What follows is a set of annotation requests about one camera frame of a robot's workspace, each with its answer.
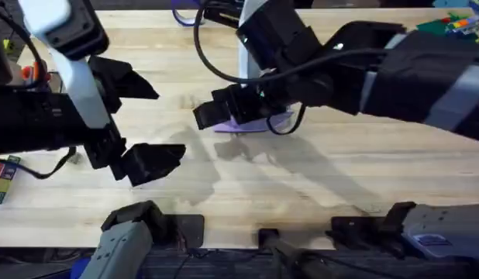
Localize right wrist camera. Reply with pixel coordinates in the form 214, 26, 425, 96
235, 0, 324, 74

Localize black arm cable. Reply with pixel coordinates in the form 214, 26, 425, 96
0, 146, 78, 181
192, 0, 384, 136

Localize wrist upright plate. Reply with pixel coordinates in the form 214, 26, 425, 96
17, 0, 111, 130
237, 0, 271, 82

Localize right wrist upright plate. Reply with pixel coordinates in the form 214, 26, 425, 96
237, 0, 271, 82

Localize orange handled tool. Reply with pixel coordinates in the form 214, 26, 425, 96
20, 61, 53, 86

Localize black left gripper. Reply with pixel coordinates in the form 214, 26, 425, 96
83, 56, 187, 188

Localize left wrist upright plate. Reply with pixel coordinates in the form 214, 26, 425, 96
17, 0, 111, 130

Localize purple soft zip bag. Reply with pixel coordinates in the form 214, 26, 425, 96
213, 111, 295, 135

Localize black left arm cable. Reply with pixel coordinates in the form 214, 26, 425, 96
0, 146, 78, 181

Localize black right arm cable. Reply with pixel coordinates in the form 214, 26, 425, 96
192, 0, 384, 136

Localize colourful printed box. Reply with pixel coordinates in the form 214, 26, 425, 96
0, 154, 22, 205

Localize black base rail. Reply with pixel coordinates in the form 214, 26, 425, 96
0, 246, 479, 279

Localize toy blocks on green board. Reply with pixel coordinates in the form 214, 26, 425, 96
415, 0, 479, 44

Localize black stand foot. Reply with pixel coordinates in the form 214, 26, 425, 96
257, 228, 281, 250

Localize purple loop strap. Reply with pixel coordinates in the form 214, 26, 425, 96
171, 0, 206, 28

